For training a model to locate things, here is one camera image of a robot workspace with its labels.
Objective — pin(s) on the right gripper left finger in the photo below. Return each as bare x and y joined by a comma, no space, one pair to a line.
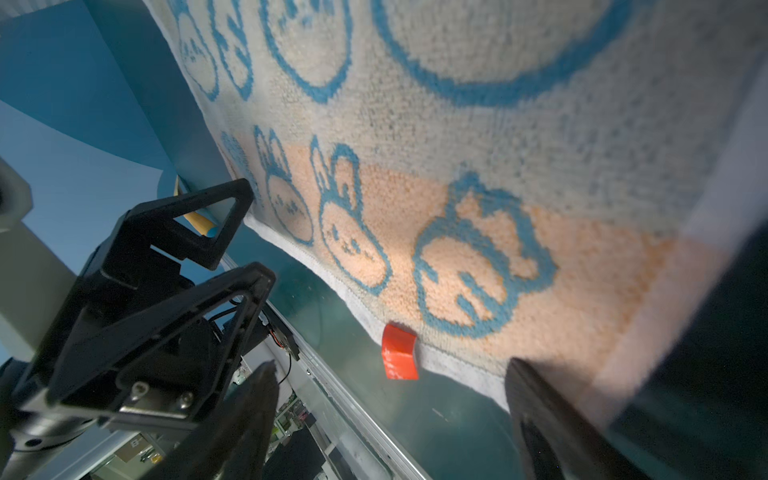
232,443

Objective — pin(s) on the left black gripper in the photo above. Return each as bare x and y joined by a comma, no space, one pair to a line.
138,346

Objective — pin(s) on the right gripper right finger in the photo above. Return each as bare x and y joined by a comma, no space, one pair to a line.
556,442

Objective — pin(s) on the blue patterned towel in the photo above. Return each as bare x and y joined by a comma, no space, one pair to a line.
558,181

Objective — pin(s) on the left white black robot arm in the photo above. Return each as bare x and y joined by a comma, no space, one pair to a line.
34,286

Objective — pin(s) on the yellow plastic scoop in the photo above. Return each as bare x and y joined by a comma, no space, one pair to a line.
201,224

